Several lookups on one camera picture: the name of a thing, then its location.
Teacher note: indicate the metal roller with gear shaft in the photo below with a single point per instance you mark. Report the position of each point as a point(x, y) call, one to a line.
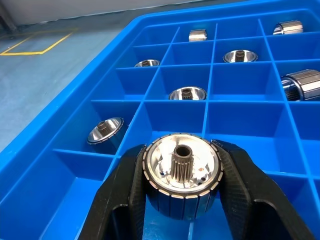
point(187, 93)
point(106, 133)
point(197, 35)
point(183, 175)
point(301, 86)
point(240, 56)
point(288, 27)
point(147, 63)

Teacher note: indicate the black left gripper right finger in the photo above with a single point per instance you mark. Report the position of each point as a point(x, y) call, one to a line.
point(250, 190)

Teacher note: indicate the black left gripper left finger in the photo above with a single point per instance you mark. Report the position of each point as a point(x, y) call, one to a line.
point(117, 190)

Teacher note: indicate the blue compartment tray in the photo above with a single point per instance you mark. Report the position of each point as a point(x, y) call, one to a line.
point(75, 180)

